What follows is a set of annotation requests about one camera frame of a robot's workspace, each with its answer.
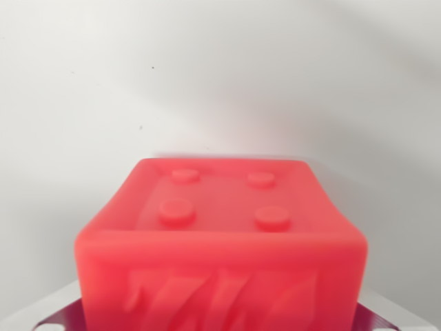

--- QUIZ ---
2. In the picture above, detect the red soft toy cube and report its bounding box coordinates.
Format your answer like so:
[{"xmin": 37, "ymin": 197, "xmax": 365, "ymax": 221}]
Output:
[{"xmin": 73, "ymin": 157, "xmax": 369, "ymax": 331}]

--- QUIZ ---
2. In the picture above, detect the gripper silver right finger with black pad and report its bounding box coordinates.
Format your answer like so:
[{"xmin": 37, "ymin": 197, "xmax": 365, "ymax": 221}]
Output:
[{"xmin": 350, "ymin": 285, "xmax": 435, "ymax": 331}]

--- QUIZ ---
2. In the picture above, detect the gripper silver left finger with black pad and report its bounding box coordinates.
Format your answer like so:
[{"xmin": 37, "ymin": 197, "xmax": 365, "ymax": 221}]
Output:
[{"xmin": 30, "ymin": 279, "xmax": 88, "ymax": 331}]

